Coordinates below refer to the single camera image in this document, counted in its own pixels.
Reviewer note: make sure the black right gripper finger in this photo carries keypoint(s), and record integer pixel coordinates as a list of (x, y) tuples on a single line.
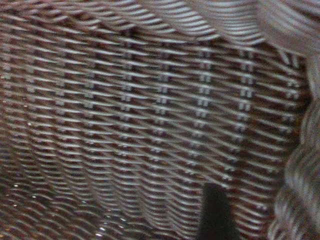
[(216, 215)]

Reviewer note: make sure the dark brown wicker basket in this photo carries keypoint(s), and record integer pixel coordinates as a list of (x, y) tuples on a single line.
[(125, 112)]

